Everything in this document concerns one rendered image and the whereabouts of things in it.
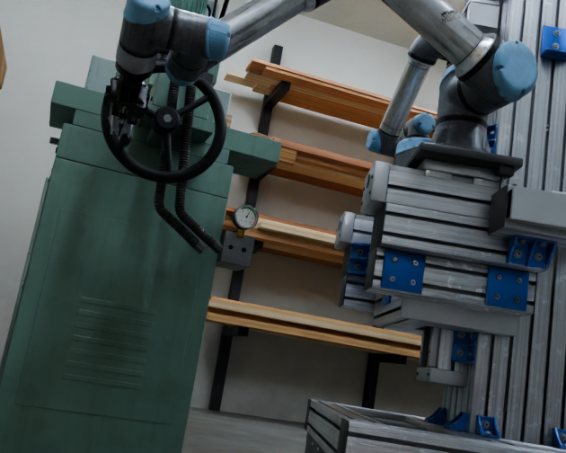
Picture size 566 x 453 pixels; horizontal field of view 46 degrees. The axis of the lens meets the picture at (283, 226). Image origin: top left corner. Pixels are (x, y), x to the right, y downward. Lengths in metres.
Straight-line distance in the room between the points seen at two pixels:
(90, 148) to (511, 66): 0.99
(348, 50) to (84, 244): 3.49
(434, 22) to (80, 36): 3.29
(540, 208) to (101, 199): 1.01
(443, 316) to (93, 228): 0.85
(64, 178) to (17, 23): 2.89
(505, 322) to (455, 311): 0.12
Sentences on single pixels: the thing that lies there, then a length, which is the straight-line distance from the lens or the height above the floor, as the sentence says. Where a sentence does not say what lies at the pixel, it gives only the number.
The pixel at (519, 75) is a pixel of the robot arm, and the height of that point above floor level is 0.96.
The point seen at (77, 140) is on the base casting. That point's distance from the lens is 1.73.
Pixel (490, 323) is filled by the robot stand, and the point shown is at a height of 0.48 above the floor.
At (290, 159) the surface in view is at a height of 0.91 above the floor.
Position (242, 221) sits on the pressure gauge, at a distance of 1.69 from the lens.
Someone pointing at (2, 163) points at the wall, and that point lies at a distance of 4.25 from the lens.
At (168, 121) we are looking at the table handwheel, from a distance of 1.56.
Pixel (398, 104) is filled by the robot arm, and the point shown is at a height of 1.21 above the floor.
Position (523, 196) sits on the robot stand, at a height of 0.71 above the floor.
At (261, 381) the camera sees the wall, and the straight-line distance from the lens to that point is 4.29.
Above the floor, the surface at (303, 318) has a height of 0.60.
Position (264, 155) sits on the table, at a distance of 1.82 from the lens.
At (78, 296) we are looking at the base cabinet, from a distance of 1.67.
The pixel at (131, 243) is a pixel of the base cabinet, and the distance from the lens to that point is 1.69.
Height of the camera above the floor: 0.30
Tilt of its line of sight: 12 degrees up
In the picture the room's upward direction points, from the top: 9 degrees clockwise
